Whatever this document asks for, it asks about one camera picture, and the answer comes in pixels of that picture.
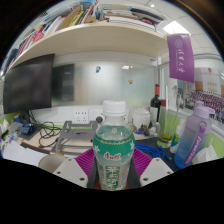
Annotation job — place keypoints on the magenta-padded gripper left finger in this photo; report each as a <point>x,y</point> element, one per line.
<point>73,171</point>

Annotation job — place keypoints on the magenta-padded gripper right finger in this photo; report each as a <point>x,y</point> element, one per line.
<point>155,171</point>

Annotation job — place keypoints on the green-labelled clear drink bottle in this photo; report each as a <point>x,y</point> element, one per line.
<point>114,150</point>

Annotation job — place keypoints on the purple translucent water bottle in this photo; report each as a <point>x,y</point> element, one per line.
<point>193,140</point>

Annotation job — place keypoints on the black desk mat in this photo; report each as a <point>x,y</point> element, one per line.
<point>161,164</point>

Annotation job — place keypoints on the clear glass with green liquid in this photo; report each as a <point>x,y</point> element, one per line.
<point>165,140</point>

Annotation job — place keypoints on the grey metal laptop stand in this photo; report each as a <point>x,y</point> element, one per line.
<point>75,135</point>

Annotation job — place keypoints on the crumpled white tissue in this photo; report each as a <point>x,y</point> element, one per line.
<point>206,155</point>

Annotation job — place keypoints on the white round jar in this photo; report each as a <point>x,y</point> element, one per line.
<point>141,118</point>

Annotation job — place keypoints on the dark wine bottle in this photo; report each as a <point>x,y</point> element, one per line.
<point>155,105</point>

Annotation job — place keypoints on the group photo poster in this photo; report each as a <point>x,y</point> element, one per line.
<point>208,96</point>

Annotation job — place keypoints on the black computer monitor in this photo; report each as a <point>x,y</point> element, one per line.
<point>28,83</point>

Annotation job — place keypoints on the purple pennant flag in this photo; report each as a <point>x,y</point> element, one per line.
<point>181,58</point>

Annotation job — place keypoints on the wooden shelf with books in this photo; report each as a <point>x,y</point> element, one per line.
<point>90,36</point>

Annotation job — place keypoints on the rectangular ceiling light panel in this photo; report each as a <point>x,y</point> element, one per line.
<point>176,27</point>

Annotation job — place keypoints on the white wall power outlets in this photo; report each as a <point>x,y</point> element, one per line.
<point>81,116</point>

